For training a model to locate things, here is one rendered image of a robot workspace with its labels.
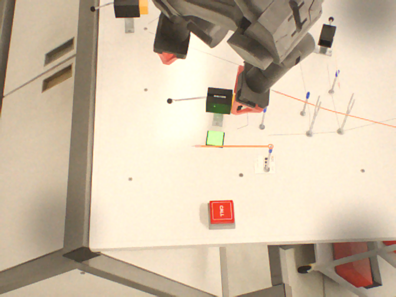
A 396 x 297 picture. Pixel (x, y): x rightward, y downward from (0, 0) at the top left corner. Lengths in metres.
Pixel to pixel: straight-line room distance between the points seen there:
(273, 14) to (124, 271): 0.96
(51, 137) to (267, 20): 1.05
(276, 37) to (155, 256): 1.02
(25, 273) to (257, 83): 0.69
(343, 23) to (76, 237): 0.86
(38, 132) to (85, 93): 0.22
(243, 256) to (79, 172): 2.27
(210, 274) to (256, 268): 1.90
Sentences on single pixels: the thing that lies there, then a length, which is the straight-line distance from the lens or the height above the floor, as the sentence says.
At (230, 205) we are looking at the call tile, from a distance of 1.33.
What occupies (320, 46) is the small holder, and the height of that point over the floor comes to 1.32.
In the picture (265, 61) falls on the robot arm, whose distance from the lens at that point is 0.76.
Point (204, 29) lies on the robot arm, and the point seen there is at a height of 1.30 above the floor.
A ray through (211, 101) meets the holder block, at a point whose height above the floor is 1.14.
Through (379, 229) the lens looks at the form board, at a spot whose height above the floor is 1.36.
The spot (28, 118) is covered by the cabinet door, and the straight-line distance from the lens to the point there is 1.77.
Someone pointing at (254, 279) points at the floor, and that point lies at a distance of 3.66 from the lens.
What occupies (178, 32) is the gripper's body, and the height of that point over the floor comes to 1.23.
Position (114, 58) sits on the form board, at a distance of 1.60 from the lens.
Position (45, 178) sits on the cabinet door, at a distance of 1.60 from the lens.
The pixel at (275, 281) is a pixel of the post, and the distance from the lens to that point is 1.75.
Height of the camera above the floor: 1.78
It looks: 30 degrees down
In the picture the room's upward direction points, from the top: 67 degrees clockwise
